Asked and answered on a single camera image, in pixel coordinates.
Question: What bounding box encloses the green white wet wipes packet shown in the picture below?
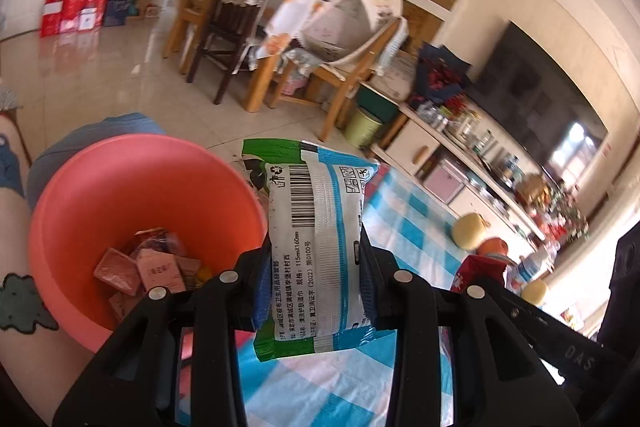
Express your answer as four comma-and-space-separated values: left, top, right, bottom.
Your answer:
241, 137, 381, 362

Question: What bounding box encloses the red gift box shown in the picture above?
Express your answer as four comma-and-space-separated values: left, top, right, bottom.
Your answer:
39, 0, 67, 38
60, 0, 89, 34
80, 0, 109, 28

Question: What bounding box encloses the wooden chair with white cloth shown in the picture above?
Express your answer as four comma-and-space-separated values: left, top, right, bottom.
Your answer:
269, 0, 409, 144

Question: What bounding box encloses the dark blue flower bouquet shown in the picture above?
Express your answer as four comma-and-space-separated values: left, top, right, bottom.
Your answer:
414, 41, 472, 108

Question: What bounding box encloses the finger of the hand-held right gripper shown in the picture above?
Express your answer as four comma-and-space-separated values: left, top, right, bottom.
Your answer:
491, 286, 637, 389

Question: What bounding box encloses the blue gift box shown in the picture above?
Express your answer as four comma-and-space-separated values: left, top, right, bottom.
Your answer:
101, 0, 132, 28

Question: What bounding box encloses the red orange apple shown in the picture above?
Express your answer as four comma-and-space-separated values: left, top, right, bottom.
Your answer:
475, 236, 509, 264

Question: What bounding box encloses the red snack wrapper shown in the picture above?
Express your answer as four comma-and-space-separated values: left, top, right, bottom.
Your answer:
449, 254, 506, 296

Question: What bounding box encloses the artificial flower cluster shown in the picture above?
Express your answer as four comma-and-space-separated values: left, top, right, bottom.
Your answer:
542, 192, 591, 248

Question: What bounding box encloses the white printed sack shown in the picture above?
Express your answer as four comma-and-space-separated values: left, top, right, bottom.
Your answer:
371, 51, 419, 104

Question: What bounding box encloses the golden ornament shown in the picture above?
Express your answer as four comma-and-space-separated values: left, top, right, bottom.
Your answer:
517, 174, 551, 208

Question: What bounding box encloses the dining table printed cloth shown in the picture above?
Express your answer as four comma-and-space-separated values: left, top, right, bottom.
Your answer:
246, 0, 322, 114

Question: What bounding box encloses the blue checked tablecloth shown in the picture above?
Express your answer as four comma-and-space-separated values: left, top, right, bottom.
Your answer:
235, 166, 593, 427

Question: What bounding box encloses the pink plastic bin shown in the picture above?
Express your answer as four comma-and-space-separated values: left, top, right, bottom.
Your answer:
27, 134, 269, 354

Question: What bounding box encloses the yellow pear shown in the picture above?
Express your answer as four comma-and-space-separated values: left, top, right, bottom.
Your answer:
452, 212, 489, 251
521, 279, 549, 306

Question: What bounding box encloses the white TV cabinet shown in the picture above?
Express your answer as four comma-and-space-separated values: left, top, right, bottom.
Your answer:
371, 101, 552, 259

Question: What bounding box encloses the black television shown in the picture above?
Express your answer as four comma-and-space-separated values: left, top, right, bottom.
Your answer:
469, 20, 609, 188

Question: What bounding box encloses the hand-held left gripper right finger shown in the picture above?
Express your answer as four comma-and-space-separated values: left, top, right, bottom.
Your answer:
357, 227, 583, 427

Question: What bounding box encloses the pink storage box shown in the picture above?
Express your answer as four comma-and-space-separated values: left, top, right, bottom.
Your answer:
424, 156, 469, 204

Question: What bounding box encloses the cream printed floor mat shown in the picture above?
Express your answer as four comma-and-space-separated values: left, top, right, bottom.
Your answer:
0, 112, 68, 413

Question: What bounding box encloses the green waste bin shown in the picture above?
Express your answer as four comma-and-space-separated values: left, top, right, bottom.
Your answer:
343, 106, 384, 148

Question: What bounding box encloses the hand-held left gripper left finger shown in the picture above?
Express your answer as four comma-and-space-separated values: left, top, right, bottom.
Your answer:
52, 244, 274, 427

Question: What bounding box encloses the grey blue cloth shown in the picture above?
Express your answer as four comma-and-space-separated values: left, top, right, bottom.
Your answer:
26, 113, 167, 208

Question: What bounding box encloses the white yogurt bottle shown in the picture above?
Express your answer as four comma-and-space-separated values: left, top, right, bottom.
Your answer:
509, 251, 552, 294

